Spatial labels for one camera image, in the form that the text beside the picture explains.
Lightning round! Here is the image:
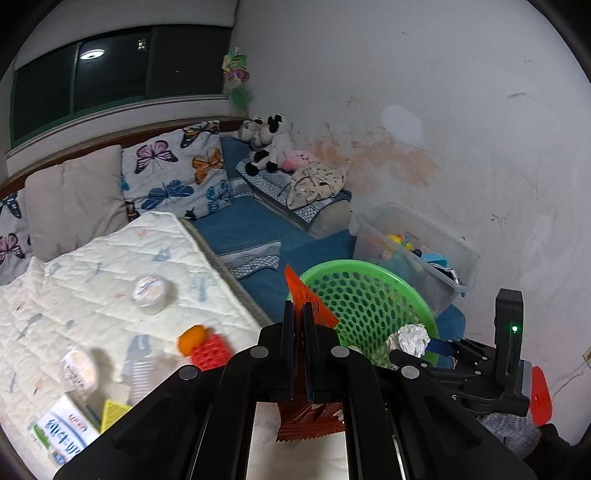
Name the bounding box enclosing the white blue milk carton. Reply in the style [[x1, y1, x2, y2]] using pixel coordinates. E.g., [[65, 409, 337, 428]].
[[30, 394, 102, 467]]

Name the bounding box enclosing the black white cow plush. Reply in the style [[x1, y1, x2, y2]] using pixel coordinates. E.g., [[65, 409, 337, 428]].
[[245, 113, 294, 175]]

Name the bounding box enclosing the green plastic basket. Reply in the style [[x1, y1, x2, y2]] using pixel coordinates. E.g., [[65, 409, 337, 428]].
[[299, 259, 440, 370]]

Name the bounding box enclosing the person's right forearm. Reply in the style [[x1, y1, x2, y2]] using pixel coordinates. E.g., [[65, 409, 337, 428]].
[[478, 410, 578, 480]]

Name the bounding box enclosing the clear plastic storage box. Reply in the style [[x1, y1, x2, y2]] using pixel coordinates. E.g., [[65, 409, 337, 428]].
[[351, 202, 481, 317]]

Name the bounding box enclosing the small butterfly print pillow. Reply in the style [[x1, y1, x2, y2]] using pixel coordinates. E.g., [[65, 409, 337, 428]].
[[0, 189, 33, 287]]

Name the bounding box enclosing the blue bed sheet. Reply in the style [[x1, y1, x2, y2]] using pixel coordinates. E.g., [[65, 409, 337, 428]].
[[191, 136, 467, 342]]

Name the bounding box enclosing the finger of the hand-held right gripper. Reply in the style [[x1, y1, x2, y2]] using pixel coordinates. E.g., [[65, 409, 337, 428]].
[[389, 349, 462, 393], [427, 338, 497, 366]]

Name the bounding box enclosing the foil ball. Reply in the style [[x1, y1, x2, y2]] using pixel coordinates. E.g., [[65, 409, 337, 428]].
[[385, 323, 432, 358]]

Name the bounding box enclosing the blue grey patterned towel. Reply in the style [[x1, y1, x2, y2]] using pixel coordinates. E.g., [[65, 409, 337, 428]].
[[217, 240, 282, 280]]

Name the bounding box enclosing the yellow sponge piece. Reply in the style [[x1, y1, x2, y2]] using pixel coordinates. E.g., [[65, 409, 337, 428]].
[[99, 399, 134, 435]]

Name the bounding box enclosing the hanging green pink decoration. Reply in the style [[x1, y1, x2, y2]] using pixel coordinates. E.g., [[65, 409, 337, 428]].
[[222, 46, 254, 112]]

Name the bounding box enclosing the folded blue patterned blanket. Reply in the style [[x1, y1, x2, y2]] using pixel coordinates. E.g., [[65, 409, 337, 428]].
[[235, 157, 352, 232]]

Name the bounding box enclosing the red snack wrapper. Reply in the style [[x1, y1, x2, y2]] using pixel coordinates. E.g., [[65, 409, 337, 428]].
[[276, 264, 347, 444]]

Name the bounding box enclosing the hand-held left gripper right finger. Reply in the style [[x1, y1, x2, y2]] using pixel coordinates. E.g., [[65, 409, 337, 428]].
[[302, 302, 539, 480]]

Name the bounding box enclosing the grey cushion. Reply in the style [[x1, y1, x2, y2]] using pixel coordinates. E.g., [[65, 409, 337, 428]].
[[309, 200, 352, 238]]

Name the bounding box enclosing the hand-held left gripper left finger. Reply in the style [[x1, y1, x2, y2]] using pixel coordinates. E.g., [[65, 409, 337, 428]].
[[53, 300, 296, 480]]

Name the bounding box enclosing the grey white plush toy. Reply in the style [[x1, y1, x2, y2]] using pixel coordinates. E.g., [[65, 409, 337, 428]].
[[236, 117, 266, 151]]

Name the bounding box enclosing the blue label jelly cup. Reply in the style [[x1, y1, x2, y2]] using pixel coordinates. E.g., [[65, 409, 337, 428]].
[[130, 274, 178, 315]]

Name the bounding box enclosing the dark window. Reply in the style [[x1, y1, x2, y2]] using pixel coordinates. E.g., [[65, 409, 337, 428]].
[[9, 23, 234, 146]]

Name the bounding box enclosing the orange label jelly cup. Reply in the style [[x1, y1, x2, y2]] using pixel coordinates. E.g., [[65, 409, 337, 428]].
[[60, 346, 100, 400]]

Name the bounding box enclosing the beige spotted cloth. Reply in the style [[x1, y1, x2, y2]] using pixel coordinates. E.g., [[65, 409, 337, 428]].
[[286, 161, 349, 210]]

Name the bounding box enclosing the beige pillow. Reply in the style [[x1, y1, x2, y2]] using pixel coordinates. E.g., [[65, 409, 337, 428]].
[[24, 144, 130, 264]]

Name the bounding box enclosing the wooden bed headboard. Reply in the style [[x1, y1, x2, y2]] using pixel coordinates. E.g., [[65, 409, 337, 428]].
[[0, 115, 250, 195]]

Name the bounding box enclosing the pink plush toy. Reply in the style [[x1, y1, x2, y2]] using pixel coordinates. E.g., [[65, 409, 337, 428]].
[[279, 148, 319, 172]]

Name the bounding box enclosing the pale green wrapper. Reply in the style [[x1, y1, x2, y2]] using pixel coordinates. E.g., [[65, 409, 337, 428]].
[[369, 344, 398, 370]]

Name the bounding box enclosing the white quilted blanket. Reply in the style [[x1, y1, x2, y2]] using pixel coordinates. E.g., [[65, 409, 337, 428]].
[[0, 211, 275, 480]]

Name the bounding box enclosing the clear plastic bottle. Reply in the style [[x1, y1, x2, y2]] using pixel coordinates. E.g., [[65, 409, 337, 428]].
[[120, 335, 181, 407]]

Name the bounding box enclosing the large butterfly print pillow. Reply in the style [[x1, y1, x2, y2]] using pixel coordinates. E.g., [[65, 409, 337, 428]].
[[121, 120, 236, 221]]

